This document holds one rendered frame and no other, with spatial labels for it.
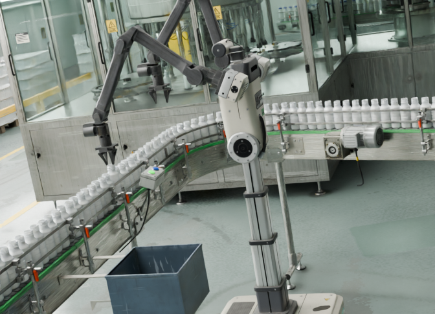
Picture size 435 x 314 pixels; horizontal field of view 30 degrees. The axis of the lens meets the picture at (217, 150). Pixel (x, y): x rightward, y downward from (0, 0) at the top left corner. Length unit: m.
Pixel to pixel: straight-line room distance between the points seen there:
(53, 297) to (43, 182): 4.42
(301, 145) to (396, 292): 1.04
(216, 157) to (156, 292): 1.93
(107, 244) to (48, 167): 3.91
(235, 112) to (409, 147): 1.20
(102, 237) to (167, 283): 0.69
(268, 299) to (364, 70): 4.68
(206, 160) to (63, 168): 2.86
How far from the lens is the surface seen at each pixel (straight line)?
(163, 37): 4.26
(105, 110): 3.95
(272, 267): 4.15
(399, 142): 4.68
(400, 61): 8.49
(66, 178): 7.64
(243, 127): 3.90
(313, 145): 4.93
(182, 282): 3.21
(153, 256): 3.53
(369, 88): 8.57
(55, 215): 3.53
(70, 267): 3.53
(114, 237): 3.91
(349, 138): 4.61
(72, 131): 7.48
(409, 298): 4.94
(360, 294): 5.04
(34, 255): 3.35
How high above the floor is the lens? 2.09
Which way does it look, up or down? 13 degrees down
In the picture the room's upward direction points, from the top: 10 degrees counter-clockwise
